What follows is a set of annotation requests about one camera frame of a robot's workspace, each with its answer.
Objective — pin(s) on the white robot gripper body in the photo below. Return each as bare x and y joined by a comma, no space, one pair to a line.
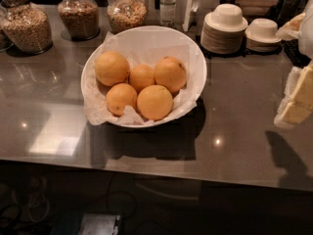
306,36

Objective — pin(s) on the short stack paper plates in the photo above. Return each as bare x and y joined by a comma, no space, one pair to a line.
262,45

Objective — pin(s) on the upturned paper bowl left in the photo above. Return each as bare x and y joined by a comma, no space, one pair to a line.
227,15

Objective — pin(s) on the orange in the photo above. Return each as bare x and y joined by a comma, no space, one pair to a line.
120,96
111,68
171,73
154,102
141,77

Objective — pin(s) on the orange bottom front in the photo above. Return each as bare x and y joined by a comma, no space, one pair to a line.
154,102

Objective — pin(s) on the large glass jar grains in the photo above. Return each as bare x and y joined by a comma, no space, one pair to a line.
26,26

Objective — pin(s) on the white paper liner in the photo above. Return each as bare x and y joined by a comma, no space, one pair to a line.
98,110

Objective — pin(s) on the tall stack paper plates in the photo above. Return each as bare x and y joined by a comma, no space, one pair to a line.
221,41

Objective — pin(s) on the glass jar at edge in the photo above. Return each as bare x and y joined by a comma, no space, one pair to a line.
5,42

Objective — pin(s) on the glass jar mixed cereal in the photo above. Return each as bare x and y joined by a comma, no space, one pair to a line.
126,14

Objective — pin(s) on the white upright post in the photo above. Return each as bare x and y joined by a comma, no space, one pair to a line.
194,11

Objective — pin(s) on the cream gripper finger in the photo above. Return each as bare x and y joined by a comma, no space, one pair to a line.
291,29

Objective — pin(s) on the upturned paper bowl right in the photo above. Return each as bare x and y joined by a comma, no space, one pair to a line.
263,29

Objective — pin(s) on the clear glass bottle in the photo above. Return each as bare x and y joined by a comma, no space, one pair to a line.
167,9

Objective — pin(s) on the silver box under table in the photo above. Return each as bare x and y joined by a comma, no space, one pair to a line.
101,224

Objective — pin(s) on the upturned paper bowl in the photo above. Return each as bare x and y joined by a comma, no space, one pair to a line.
227,15
263,29

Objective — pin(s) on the glass jar brown cereal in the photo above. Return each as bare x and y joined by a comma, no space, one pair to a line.
80,18

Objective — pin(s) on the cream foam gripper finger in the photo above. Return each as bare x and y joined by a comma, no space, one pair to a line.
297,105

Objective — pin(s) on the white ceramic bowl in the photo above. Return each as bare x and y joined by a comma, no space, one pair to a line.
153,36

